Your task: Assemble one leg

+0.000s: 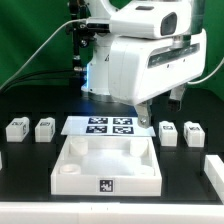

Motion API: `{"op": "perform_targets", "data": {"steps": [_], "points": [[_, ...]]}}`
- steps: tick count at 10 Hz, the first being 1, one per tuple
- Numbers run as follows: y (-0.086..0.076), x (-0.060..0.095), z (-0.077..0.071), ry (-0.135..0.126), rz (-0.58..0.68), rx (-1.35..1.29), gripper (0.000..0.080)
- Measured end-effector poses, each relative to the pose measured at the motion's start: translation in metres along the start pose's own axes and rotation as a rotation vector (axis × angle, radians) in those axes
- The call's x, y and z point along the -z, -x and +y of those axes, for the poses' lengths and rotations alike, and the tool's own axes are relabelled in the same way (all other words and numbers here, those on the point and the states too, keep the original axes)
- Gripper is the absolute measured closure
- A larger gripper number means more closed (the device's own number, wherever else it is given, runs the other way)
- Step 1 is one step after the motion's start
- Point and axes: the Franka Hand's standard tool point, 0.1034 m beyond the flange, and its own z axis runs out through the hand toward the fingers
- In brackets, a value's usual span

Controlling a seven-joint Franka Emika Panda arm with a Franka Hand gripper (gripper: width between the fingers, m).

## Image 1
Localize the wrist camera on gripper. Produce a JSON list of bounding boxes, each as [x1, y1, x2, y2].
[[109, 1, 191, 39]]

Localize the white block left edge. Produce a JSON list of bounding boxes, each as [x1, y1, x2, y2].
[[0, 152, 3, 171]]

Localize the white sheet with tags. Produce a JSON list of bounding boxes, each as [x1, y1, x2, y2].
[[61, 116, 156, 137]]

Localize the white square tabletop part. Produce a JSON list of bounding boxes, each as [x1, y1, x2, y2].
[[51, 136, 162, 197]]

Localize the black camera on stand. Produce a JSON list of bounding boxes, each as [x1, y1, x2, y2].
[[64, 0, 111, 88]]

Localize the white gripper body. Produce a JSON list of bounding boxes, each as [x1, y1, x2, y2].
[[108, 30, 207, 105]]

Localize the white right obstacle block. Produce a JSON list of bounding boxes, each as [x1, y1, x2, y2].
[[204, 155, 224, 205]]

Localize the grey camera cable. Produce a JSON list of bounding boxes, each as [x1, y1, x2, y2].
[[0, 19, 88, 92]]

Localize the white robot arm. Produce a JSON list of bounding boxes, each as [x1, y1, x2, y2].
[[82, 0, 207, 128]]

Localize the black cables on left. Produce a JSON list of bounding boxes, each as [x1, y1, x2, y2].
[[0, 69, 84, 96]]

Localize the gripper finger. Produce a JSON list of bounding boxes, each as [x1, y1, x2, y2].
[[135, 101, 151, 128], [168, 84, 186, 111]]

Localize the white front rail fixture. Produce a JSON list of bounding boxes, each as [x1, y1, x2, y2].
[[0, 202, 224, 224]]

